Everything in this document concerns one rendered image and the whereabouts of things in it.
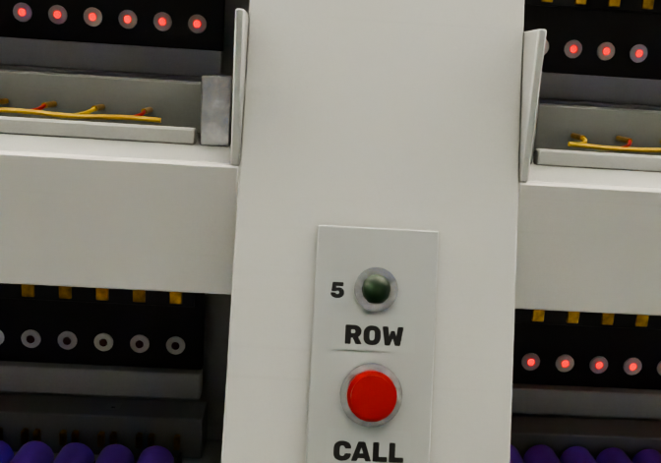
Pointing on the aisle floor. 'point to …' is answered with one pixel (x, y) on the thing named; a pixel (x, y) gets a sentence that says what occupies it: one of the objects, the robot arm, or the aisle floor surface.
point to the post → (378, 184)
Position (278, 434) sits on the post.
